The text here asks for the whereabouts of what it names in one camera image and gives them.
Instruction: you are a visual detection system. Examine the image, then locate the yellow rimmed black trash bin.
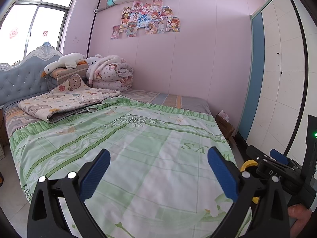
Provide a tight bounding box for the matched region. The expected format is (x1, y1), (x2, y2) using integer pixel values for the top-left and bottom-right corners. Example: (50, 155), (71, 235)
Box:
(239, 159), (261, 205)

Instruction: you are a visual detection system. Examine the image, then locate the bedroom window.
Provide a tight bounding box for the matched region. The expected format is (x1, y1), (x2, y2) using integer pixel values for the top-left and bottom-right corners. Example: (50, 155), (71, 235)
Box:
(1, 0), (73, 65)

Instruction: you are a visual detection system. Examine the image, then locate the person's right hand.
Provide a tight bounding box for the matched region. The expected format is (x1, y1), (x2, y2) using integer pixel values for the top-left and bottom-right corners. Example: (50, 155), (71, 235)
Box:
(287, 204), (312, 238)

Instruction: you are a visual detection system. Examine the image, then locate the cardboard box on floor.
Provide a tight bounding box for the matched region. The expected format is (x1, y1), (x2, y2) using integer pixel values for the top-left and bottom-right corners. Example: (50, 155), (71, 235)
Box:
(215, 110), (235, 140)

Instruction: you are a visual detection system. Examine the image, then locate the green floral bed quilt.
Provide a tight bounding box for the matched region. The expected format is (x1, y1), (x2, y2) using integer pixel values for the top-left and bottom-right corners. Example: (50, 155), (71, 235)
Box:
(9, 96), (234, 237)

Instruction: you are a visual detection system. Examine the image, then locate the folded bear print blanket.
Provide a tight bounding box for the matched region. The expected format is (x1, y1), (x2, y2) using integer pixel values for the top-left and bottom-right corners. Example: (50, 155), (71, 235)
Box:
(18, 74), (120, 123)

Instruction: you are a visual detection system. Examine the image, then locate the white wardrobe with blue edge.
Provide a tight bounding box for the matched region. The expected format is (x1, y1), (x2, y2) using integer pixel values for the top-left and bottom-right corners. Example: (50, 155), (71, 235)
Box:
(236, 0), (316, 163)

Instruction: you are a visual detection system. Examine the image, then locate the striped bed sheet mattress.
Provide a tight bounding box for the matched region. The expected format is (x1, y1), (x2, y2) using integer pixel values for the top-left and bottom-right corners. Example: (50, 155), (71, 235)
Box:
(1, 88), (211, 145)

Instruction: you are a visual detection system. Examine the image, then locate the folded pink floral comforter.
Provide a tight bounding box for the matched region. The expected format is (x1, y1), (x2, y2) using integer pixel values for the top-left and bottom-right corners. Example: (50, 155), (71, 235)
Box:
(86, 55), (134, 92)

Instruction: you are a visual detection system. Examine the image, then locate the striped brown pillow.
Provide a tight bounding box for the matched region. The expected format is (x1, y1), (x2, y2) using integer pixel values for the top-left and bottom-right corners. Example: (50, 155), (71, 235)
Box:
(50, 64), (89, 85)

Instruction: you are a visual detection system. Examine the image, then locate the white bear plush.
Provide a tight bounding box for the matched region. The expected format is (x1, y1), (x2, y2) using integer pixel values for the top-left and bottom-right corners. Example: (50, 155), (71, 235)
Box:
(85, 54), (103, 66)

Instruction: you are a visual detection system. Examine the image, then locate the white goose plush toy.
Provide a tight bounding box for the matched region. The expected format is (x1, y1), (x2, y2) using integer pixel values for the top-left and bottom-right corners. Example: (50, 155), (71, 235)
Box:
(41, 53), (85, 77)

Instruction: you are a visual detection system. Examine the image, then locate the blue tufted bed headboard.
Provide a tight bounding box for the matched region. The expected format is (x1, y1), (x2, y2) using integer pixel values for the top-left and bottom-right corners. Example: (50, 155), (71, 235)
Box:
(0, 42), (62, 106)

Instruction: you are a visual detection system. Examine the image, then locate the anime poster cluster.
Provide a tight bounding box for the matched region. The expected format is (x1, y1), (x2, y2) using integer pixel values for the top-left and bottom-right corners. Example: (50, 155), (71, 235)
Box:
(111, 0), (180, 40)

